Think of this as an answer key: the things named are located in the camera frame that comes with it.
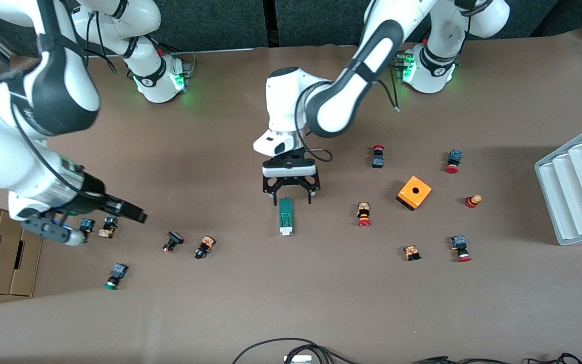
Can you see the grey ribbed tray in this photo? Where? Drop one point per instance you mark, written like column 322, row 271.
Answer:
column 574, row 192

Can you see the green button blue block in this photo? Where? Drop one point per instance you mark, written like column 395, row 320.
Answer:
column 118, row 271
column 87, row 223

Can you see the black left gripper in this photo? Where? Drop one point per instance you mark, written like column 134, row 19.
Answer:
column 290, row 181

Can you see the red button orange block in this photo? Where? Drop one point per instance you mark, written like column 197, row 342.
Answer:
column 364, row 210

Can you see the orange button enclosure box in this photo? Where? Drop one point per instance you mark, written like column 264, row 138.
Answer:
column 407, row 194

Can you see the orange black contact block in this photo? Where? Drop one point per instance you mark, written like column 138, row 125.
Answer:
column 412, row 252

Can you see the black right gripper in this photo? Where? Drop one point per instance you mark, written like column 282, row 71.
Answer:
column 94, row 201

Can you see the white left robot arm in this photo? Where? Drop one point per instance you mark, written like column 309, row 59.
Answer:
column 283, row 101

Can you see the red yellow button head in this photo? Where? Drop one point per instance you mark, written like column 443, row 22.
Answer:
column 472, row 201

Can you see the red mushroom button black block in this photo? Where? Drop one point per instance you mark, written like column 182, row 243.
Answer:
column 378, row 162

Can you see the red button blue block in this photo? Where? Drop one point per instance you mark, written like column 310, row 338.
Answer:
column 454, row 156
column 458, row 242

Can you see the black square push button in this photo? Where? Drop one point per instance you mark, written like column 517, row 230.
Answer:
column 175, row 237

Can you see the brown table cover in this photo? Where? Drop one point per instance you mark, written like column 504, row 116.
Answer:
column 195, row 151

